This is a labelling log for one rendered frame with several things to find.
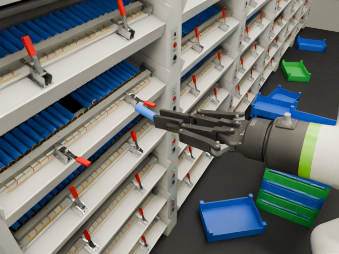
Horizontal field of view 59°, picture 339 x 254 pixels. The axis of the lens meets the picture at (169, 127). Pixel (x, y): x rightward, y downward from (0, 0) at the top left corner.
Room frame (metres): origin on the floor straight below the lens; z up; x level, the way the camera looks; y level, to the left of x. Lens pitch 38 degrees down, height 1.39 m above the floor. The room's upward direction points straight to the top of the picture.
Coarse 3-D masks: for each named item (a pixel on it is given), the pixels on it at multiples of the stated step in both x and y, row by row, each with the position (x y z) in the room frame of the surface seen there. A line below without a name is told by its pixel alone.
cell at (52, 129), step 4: (36, 116) 0.58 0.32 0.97; (40, 116) 0.58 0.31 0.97; (36, 120) 0.57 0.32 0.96; (40, 120) 0.57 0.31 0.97; (44, 120) 0.57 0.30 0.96; (40, 124) 0.57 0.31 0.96; (44, 124) 0.56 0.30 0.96; (48, 124) 0.56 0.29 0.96; (44, 128) 0.56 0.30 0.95; (48, 128) 0.56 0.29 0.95; (52, 128) 0.56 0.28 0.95; (56, 128) 0.56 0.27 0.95; (52, 132) 0.55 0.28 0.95
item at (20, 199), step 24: (168, 72) 0.85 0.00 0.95; (144, 96) 0.77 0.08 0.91; (96, 120) 0.63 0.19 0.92; (120, 120) 0.65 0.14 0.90; (72, 144) 0.54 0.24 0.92; (96, 144) 0.56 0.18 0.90; (48, 168) 0.47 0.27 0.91; (72, 168) 0.50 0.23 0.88; (24, 192) 0.40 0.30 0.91; (48, 192) 0.44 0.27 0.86
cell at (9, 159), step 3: (0, 150) 0.47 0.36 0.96; (0, 153) 0.46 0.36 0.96; (3, 153) 0.46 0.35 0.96; (6, 153) 0.47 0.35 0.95; (0, 156) 0.46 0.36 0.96; (3, 156) 0.46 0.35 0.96; (6, 156) 0.46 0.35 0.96; (9, 156) 0.46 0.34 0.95; (0, 159) 0.45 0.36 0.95; (3, 159) 0.45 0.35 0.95; (6, 159) 0.45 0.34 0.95; (9, 159) 0.45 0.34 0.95; (12, 159) 0.45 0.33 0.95; (3, 162) 0.45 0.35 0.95; (6, 162) 0.45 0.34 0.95; (9, 162) 0.45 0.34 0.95
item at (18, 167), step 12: (144, 72) 0.85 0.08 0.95; (132, 84) 0.78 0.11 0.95; (108, 96) 0.70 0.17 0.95; (120, 96) 0.73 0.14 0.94; (96, 108) 0.65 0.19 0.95; (84, 120) 0.60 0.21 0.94; (60, 132) 0.55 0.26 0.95; (72, 132) 0.56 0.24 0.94; (84, 132) 0.58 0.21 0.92; (48, 144) 0.51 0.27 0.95; (36, 156) 0.47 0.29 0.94; (12, 168) 0.43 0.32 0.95; (24, 168) 0.44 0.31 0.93; (0, 180) 0.40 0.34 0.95
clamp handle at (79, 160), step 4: (64, 152) 0.49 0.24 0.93; (68, 152) 0.50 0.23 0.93; (68, 156) 0.49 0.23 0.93; (72, 156) 0.49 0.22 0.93; (76, 156) 0.49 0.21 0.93; (76, 160) 0.47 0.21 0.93; (80, 160) 0.47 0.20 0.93; (84, 160) 0.47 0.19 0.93; (84, 164) 0.46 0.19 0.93; (88, 164) 0.46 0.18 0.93
